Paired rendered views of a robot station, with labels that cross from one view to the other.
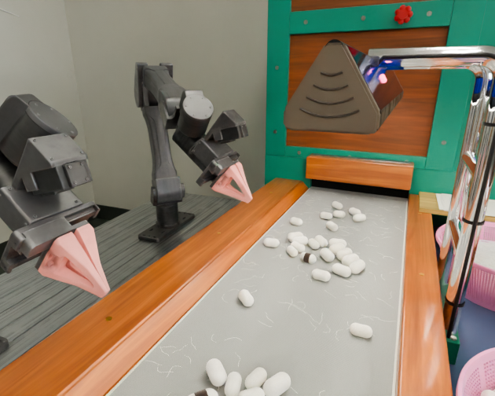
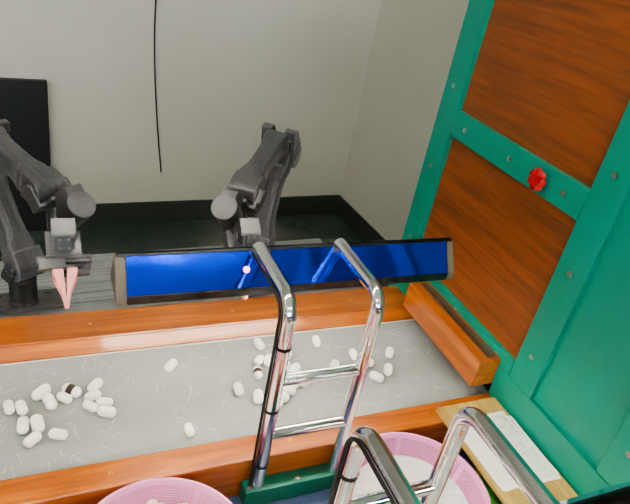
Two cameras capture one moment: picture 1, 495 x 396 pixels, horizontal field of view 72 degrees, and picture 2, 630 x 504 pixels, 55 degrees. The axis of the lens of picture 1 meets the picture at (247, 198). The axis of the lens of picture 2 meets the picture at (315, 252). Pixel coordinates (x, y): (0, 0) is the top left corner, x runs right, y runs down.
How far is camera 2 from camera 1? 0.94 m
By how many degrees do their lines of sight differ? 35
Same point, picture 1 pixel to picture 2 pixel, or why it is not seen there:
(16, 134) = (60, 207)
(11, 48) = not seen: outside the picture
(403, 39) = (538, 207)
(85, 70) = (386, 26)
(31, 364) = (39, 322)
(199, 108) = (223, 208)
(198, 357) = (103, 374)
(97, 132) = (371, 109)
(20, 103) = (66, 192)
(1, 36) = not seen: outside the picture
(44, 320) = (97, 302)
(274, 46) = (435, 140)
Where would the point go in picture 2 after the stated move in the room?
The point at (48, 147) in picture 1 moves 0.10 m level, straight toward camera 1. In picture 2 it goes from (57, 225) to (23, 249)
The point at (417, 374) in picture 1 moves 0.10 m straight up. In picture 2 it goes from (158, 460) to (161, 418)
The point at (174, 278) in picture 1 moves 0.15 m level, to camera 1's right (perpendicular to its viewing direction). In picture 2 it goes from (150, 323) to (192, 360)
